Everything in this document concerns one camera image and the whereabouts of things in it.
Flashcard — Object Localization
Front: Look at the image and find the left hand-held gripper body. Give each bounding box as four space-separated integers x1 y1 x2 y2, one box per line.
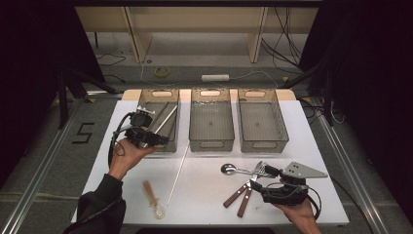
125 106 158 149

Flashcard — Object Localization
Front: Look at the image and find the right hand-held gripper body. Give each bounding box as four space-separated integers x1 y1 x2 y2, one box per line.
259 161 329 207

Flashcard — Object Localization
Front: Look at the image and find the white chopstick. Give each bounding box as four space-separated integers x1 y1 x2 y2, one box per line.
154 104 179 135
166 144 190 207

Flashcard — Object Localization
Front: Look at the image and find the knife with wooden handle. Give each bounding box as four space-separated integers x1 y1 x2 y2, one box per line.
237 160 263 218

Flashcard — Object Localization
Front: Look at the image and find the fork with wooden handle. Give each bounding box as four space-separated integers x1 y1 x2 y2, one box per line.
223 161 272 209

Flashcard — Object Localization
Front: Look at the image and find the grey translucent plastic bin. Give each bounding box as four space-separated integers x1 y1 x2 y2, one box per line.
129 88 181 154
188 88 236 153
237 88 290 154

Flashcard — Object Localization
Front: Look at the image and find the metal spoon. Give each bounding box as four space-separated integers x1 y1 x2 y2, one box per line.
220 163 276 179

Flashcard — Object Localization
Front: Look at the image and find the person's left hand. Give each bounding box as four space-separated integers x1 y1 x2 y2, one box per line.
108 137 158 181

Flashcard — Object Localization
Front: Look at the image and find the person's right hand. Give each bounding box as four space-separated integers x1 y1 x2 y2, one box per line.
274 198 323 234

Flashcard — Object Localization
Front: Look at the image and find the yellow tape roll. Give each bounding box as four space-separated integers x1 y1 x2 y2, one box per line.
154 66 170 79

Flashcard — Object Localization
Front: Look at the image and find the white table board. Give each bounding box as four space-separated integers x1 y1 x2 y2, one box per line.
71 99 351 227

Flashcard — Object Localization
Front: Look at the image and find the black metal stand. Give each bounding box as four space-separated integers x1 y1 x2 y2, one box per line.
57 66 120 131
279 59 335 127

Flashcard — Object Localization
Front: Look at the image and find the white power strip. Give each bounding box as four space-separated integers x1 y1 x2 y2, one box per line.
201 74 231 83

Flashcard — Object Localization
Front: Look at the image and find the beige wooden shelf unit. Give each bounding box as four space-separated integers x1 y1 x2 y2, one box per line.
75 6 319 64

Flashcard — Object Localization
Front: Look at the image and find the dark curtain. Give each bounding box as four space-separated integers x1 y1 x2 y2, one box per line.
0 0 106 189
298 0 413 225

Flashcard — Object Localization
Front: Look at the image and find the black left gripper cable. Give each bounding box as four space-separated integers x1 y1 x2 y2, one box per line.
107 111 134 170

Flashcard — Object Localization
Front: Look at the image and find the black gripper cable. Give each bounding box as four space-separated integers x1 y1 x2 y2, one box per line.
266 176 375 234
107 111 134 170

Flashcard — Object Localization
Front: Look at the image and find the metal floor rail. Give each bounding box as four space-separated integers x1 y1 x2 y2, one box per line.
316 97 391 234
0 97 86 234

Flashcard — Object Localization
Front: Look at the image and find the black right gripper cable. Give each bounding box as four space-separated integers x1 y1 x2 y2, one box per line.
266 176 375 234

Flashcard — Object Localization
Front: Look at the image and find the black floor cable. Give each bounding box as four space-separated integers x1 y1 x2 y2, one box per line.
96 53 127 67
103 73 127 84

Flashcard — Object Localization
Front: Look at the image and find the white floor cable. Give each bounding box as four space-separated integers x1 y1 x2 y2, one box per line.
139 61 281 90

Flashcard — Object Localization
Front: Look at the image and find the bundle of black cables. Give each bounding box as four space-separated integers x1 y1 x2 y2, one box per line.
260 6 304 70

